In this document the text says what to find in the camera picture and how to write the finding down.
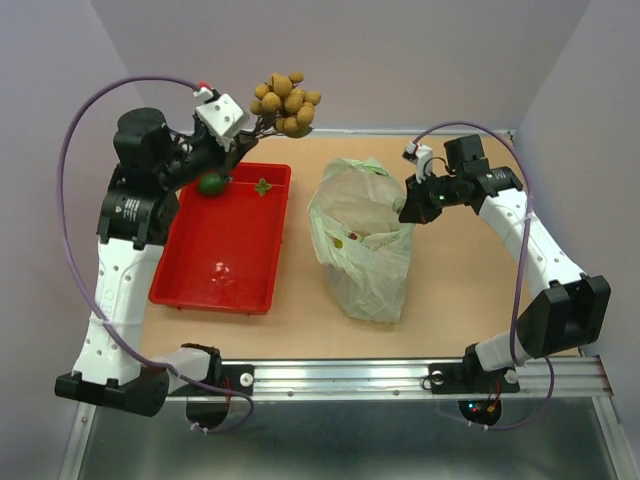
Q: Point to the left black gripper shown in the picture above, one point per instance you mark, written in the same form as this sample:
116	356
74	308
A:
242	142

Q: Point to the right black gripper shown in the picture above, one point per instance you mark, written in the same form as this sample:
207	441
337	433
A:
415	208

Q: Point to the fake longan bunch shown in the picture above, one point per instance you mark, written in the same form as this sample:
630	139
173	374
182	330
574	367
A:
283	107

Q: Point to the pale green plastic bag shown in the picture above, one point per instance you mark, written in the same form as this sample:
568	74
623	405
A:
357	238

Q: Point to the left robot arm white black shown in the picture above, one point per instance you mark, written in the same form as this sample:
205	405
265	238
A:
135	217

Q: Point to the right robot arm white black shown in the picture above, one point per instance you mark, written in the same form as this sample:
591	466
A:
568	306

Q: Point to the small green fake leaf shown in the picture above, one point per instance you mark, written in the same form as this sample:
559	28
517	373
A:
262	187

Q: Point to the green fake lime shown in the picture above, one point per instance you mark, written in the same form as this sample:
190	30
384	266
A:
212	184

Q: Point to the red plastic tray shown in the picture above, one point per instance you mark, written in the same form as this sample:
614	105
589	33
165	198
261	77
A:
223	251

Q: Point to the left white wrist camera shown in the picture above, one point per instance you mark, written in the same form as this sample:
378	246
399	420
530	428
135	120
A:
224	119

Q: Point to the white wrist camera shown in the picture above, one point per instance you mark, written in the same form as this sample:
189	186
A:
420	156
224	119

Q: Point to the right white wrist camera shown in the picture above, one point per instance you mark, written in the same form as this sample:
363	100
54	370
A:
420	156

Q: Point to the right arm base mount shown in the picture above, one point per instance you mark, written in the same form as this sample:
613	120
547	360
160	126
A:
453	379

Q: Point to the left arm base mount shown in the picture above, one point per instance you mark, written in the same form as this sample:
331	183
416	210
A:
237	377

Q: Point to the aluminium rail frame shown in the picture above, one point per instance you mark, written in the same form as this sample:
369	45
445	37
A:
340	398

